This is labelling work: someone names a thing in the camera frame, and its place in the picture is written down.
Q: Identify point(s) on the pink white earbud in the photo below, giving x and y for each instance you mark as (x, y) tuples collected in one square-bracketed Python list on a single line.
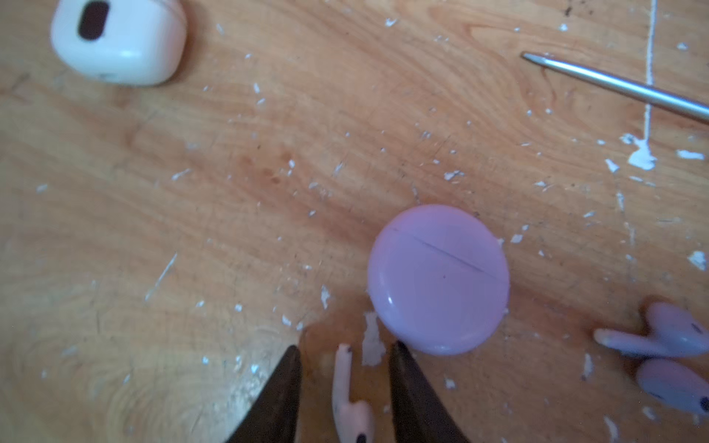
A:
[(354, 421)]

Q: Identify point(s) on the purple round puck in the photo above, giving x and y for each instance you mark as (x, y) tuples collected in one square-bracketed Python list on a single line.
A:
[(438, 280)]

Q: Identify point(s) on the yellow black handled screwdriver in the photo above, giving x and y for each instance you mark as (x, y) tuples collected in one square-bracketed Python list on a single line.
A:
[(669, 101)]

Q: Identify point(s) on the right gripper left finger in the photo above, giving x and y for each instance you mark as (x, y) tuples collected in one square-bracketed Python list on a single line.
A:
[(274, 415)]

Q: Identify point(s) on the small purple plastic piece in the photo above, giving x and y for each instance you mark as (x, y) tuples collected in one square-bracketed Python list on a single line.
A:
[(673, 332)]

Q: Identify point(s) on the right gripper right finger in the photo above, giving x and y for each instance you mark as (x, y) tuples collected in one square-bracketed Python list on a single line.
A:
[(418, 413)]

